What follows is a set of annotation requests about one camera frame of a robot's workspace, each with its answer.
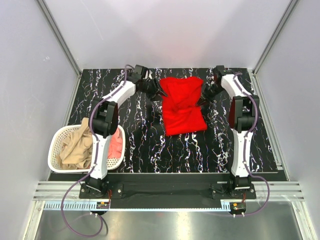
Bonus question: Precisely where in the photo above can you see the small electronics board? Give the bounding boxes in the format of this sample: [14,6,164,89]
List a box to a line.
[96,201,111,209]
[230,202,247,212]

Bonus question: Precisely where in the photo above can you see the left aluminium frame post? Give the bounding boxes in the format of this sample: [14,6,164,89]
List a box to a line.
[35,0,82,77]

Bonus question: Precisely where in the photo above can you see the front aluminium rail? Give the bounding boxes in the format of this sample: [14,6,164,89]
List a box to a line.
[33,181,304,212]

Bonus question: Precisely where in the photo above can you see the white plastic laundry basket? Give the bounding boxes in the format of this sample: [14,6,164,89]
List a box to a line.
[47,124,126,173]

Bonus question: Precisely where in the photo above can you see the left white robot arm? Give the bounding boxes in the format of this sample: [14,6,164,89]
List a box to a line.
[85,64,167,194]

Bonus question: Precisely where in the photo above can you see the beige t shirt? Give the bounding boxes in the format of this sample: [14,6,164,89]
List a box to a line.
[56,117,93,170]

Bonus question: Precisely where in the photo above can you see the red t shirt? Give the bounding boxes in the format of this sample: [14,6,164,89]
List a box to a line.
[159,76,207,136]

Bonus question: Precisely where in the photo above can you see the pink t shirt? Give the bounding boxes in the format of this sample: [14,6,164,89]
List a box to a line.
[108,128,123,159]

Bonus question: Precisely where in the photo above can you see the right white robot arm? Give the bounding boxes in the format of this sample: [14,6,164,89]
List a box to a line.
[196,65,260,195]

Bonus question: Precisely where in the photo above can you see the right small electronics board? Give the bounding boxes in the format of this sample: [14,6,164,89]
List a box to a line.
[230,202,247,212]

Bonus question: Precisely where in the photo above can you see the right aluminium frame post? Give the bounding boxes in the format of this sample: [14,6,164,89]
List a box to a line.
[251,0,301,76]

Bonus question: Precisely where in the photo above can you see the left small electronics board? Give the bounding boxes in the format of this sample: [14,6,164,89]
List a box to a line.
[96,201,111,209]

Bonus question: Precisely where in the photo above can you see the aluminium frame post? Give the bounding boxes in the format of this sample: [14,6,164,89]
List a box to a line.
[251,0,301,76]
[35,0,82,77]

